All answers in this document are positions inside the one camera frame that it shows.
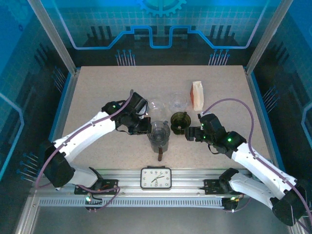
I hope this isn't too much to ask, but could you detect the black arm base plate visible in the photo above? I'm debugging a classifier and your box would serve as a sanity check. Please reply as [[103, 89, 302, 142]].
[[74, 179, 119, 195], [203, 179, 232, 195]]

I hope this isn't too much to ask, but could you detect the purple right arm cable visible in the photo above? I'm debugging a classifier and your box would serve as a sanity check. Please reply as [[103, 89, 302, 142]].
[[202, 97, 312, 234]]

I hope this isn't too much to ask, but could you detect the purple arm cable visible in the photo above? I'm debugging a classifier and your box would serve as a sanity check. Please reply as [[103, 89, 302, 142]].
[[35, 90, 134, 190], [202, 97, 312, 234]]

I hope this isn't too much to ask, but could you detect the white analog clock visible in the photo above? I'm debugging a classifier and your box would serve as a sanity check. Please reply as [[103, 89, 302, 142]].
[[140, 166, 172, 190]]

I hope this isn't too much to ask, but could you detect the aluminium mounting rail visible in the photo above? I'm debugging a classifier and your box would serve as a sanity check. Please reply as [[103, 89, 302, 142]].
[[36, 168, 254, 196]]

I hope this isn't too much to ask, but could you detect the grey slotted cable duct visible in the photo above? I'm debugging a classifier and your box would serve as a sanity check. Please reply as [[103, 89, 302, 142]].
[[39, 197, 225, 208]]

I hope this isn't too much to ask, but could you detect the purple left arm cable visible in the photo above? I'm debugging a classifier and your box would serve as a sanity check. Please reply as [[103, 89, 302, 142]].
[[35, 90, 134, 190]]

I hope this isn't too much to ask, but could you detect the dark green dripper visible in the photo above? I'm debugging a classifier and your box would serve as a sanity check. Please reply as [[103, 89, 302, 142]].
[[170, 111, 191, 136]]

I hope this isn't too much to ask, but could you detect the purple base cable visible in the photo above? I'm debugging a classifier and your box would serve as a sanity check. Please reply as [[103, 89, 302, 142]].
[[78, 184, 121, 213], [226, 196, 252, 213]]

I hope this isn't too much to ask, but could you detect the grey dripper with brown handle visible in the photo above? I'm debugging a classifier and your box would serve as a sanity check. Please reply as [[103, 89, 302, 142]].
[[147, 120, 171, 162]]

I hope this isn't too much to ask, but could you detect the aluminium frame post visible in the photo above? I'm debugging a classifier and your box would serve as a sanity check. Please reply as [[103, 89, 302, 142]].
[[27, 0, 81, 75], [244, 0, 295, 75]]

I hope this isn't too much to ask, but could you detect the white orange coffee filter pack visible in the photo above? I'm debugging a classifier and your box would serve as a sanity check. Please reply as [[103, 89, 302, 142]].
[[189, 80, 205, 112]]

